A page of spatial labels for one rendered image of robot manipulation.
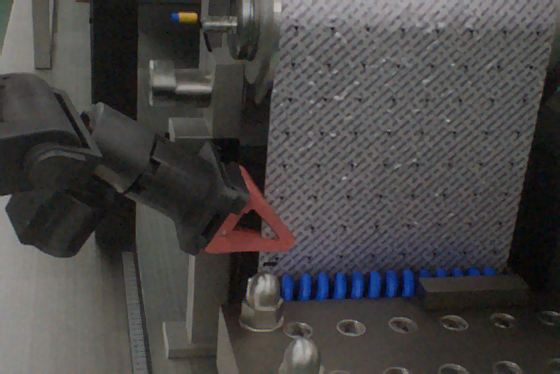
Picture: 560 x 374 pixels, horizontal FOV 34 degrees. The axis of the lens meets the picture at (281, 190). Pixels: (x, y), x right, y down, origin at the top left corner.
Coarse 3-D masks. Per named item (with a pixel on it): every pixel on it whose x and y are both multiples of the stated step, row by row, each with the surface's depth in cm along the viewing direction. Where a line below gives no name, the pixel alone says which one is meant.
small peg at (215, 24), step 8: (208, 16) 74; (216, 16) 74; (224, 16) 74; (232, 16) 74; (208, 24) 74; (216, 24) 74; (224, 24) 74; (232, 24) 74; (208, 32) 74; (216, 32) 74; (224, 32) 74; (232, 32) 75
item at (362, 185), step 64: (320, 128) 76; (384, 128) 77; (448, 128) 78; (512, 128) 79; (320, 192) 78; (384, 192) 79; (448, 192) 81; (512, 192) 82; (320, 256) 81; (384, 256) 82; (448, 256) 84
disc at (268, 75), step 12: (276, 0) 70; (276, 12) 70; (276, 24) 70; (276, 36) 70; (276, 48) 71; (276, 60) 72; (264, 72) 74; (252, 84) 79; (264, 84) 74; (252, 96) 79; (264, 96) 75
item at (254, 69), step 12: (264, 0) 71; (264, 12) 71; (264, 24) 72; (264, 36) 72; (264, 48) 72; (552, 48) 78; (252, 60) 78; (264, 60) 73; (552, 60) 78; (252, 72) 76
